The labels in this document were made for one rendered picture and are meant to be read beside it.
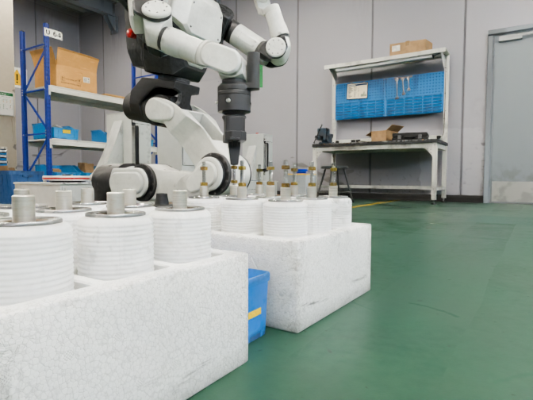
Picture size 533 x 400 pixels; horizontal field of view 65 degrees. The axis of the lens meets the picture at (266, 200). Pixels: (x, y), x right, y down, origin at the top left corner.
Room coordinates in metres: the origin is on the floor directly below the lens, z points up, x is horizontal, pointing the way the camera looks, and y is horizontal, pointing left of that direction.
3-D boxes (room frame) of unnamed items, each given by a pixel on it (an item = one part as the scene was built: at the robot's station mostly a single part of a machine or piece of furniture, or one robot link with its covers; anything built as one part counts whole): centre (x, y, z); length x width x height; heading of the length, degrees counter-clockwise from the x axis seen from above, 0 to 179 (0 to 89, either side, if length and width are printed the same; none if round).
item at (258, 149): (4.38, 0.51, 0.45); 1.51 x 0.57 x 0.74; 147
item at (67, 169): (5.64, 2.79, 0.36); 0.50 x 0.38 x 0.21; 59
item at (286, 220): (0.90, -0.04, 0.16); 0.10 x 0.10 x 0.18
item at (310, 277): (1.07, -0.01, 0.09); 0.39 x 0.39 x 0.18; 56
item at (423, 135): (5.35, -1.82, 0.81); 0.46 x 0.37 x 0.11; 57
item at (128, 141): (3.13, 1.31, 0.45); 0.82 x 0.57 x 0.74; 147
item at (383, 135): (5.62, -1.56, 0.87); 0.40 x 0.30 x 0.23; 43
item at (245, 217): (0.97, 0.06, 0.16); 0.10 x 0.10 x 0.18
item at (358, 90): (6.04, -1.28, 1.54); 0.32 x 0.02 x 0.25; 57
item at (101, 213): (0.55, 0.20, 0.25); 0.08 x 0.08 x 0.01
